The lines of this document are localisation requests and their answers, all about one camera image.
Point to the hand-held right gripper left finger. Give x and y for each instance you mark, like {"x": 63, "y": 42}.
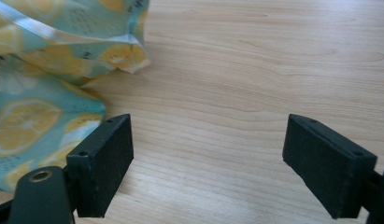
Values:
{"x": 101, "y": 168}

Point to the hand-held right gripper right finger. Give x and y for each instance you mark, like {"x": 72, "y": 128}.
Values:
{"x": 326, "y": 168}

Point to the lemon print teal bag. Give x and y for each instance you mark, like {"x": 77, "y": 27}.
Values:
{"x": 40, "y": 81}

